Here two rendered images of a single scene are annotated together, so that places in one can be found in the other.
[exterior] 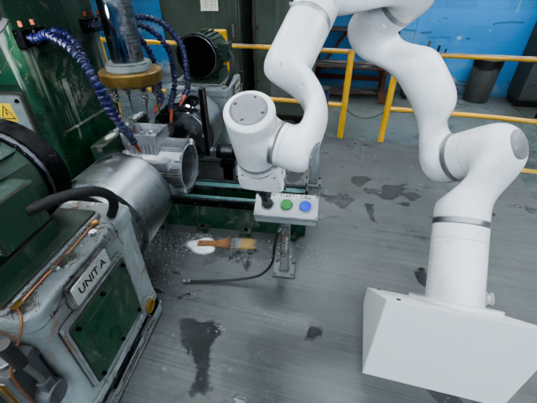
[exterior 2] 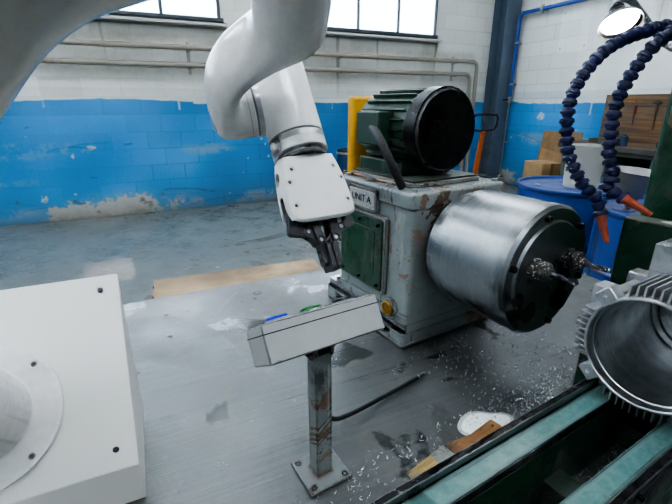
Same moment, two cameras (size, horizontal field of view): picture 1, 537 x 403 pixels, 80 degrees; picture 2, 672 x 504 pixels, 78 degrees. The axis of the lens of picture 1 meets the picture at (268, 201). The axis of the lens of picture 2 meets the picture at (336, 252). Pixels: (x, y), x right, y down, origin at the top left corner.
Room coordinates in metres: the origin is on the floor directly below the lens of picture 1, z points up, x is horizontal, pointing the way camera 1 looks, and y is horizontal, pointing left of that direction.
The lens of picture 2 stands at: (1.10, -0.34, 1.33)
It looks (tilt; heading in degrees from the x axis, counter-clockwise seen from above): 20 degrees down; 141
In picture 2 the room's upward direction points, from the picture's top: straight up
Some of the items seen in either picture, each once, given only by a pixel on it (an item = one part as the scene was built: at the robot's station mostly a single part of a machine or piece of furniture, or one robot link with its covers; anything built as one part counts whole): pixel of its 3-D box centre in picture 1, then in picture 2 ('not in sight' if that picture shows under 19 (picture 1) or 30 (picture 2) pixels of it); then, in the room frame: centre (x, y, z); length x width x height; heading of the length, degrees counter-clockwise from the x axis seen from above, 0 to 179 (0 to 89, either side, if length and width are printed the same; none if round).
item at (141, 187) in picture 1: (105, 220); (483, 250); (0.65, 0.42, 1.04); 0.37 x 0.25 x 0.25; 172
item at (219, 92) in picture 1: (211, 113); not in sight; (1.59, 0.29, 0.99); 0.35 x 0.31 x 0.37; 172
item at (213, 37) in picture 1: (216, 77); not in sight; (1.63, 0.26, 1.16); 0.33 x 0.26 x 0.42; 172
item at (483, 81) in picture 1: (481, 80); not in sight; (4.96, -3.21, 0.30); 0.39 x 0.39 x 0.60
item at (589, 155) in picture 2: not in sight; (581, 165); (0.10, 2.33, 0.99); 0.24 x 0.22 x 0.24; 166
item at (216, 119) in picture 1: (192, 122); not in sight; (1.33, 0.33, 1.04); 0.41 x 0.25 x 0.25; 172
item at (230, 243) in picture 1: (227, 243); (460, 452); (0.82, 0.14, 0.80); 0.21 x 0.05 x 0.01; 88
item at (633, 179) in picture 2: not in sight; (634, 196); (0.51, 1.89, 0.93); 0.25 x 0.24 x 0.25; 76
